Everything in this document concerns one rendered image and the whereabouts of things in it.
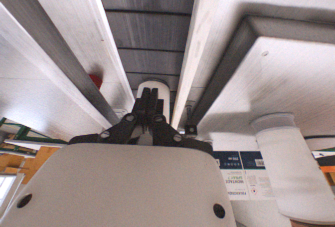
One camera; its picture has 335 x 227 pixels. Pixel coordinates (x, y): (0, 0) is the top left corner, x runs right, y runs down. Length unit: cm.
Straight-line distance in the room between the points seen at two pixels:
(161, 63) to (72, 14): 13
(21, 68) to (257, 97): 46
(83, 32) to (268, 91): 30
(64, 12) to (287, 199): 45
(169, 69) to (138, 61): 4
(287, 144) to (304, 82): 13
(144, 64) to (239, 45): 13
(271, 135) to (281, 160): 5
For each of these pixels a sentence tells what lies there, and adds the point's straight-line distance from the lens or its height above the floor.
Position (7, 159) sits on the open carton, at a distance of 444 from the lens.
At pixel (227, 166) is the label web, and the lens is 51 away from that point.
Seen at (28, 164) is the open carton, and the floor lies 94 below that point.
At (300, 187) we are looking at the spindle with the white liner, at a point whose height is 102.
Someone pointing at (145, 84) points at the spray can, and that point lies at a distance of 18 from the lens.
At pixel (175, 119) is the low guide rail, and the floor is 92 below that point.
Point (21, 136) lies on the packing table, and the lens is 221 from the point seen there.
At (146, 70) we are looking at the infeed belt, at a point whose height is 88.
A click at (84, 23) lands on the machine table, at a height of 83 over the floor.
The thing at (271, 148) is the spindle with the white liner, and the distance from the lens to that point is 34.
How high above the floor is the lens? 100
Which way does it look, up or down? 32 degrees down
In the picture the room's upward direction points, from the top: 178 degrees counter-clockwise
